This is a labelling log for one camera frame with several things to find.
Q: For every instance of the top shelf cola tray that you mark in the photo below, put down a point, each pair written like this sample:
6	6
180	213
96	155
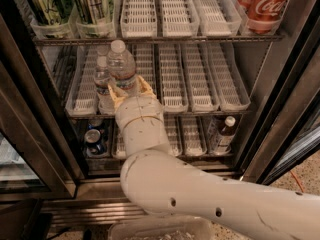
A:
243	27

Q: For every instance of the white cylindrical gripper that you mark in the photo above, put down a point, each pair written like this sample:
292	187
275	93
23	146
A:
137	109

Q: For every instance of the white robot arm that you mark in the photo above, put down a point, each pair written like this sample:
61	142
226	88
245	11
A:
158	182

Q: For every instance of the clear water bottle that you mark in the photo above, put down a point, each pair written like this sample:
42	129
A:
101	79
122	67

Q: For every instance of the fridge glass door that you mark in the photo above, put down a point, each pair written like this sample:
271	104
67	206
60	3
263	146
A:
34	123

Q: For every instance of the front red Coca-Cola can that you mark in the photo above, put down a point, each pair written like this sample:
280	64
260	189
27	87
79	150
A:
263	15

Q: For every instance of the green drink can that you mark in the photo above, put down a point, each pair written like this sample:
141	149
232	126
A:
45	4
91	4

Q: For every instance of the middle shelf water bottle tray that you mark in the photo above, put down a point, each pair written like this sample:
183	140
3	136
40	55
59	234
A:
114	91

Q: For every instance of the front blue Pepsi can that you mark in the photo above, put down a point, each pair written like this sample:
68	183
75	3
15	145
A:
94	142

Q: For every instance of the left green drink can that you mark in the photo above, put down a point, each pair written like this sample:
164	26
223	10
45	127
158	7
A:
45	4

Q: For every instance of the middle wire shelf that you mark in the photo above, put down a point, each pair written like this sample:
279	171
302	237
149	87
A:
188	113

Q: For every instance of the stainless steel fridge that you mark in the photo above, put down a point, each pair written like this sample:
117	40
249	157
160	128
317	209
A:
282	82

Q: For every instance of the brown bottle with white cap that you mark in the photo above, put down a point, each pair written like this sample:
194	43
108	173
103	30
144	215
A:
224	135

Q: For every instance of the blue pepsi can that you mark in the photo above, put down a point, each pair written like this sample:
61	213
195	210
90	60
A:
94	142
97	124

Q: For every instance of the rear blue Pepsi can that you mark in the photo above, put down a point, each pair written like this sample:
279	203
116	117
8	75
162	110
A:
97	124

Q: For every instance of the middle shelf tray far left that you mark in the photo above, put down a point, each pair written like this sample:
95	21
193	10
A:
82	99

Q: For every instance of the top wire shelf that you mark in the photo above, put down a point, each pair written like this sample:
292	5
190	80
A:
159	40

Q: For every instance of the clear plastic bin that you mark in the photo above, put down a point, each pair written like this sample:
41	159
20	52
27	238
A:
176	227

